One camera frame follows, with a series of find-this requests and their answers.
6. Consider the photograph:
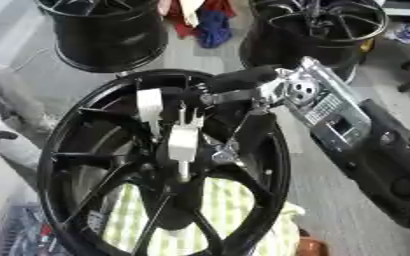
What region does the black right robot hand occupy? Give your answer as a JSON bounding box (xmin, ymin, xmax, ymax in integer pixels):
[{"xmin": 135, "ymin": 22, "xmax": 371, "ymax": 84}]
[{"xmin": 159, "ymin": 65, "xmax": 282, "ymax": 158}]

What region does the black spoked wheel rim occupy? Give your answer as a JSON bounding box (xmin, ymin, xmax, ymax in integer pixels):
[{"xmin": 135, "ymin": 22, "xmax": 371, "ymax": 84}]
[{"xmin": 238, "ymin": 0, "xmax": 391, "ymax": 85}]

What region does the white pin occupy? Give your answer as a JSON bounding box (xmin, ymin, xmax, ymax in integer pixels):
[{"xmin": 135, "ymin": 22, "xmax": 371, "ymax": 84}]
[{"xmin": 166, "ymin": 103, "xmax": 205, "ymax": 183}]

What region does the black spoked wheel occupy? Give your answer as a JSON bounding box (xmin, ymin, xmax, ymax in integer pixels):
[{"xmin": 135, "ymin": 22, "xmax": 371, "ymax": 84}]
[{"xmin": 35, "ymin": 68, "xmax": 293, "ymax": 256}]

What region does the red and blue cloth pile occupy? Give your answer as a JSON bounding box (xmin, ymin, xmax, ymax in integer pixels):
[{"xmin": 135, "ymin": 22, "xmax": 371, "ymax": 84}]
[{"xmin": 156, "ymin": 0, "xmax": 239, "ymax": 50}]

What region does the orange brown object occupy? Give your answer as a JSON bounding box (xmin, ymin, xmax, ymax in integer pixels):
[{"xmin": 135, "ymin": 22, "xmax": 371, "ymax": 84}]
[{"xmin": 296, "ymin": 235, "xmax": 331, "ymax": 256}]

